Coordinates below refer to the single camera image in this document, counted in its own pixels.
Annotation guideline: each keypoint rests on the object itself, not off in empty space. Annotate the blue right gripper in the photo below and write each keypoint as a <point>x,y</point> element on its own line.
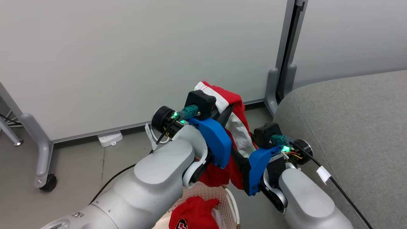
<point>257,165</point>

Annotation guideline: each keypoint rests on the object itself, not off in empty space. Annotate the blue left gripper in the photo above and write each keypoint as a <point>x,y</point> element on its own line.
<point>216,140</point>

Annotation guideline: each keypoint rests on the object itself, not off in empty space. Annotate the red and white clothing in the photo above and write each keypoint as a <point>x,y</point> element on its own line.
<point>237,127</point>

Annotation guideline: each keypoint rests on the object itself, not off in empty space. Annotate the red clothing with logo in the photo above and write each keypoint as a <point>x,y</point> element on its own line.
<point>194,213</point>

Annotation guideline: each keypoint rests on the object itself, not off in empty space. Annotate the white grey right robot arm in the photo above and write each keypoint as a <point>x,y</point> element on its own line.
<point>305,200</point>

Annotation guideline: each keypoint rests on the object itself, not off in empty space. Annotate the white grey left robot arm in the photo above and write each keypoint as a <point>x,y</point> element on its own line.
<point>149,181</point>

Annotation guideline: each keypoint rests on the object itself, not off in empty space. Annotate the cream perforated laundry basket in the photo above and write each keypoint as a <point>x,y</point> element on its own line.
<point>230,203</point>

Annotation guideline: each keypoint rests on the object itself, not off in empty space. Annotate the grey fabric sofa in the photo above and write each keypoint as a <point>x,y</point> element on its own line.
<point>353,127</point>

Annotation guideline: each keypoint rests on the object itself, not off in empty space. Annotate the white power strip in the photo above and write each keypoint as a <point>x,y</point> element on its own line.
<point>109,138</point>

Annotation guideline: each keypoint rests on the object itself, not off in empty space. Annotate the grey partition foot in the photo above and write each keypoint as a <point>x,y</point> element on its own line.
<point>43,152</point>

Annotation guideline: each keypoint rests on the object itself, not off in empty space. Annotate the black caster wheel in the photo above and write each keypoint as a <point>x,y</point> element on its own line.
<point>49,183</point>

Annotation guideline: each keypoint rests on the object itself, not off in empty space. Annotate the chrome table leg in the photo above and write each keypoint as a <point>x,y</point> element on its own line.
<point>12,136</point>

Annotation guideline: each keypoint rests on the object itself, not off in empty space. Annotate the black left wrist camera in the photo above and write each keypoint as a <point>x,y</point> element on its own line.
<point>200,101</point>

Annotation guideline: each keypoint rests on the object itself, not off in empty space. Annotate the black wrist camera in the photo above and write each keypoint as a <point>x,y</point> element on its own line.
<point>200,101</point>
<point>265,133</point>

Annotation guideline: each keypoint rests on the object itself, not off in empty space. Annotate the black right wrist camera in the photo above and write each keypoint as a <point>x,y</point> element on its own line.
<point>265,133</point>

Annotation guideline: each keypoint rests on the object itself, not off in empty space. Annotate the grey partition post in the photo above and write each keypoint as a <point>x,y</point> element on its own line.
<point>286,51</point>

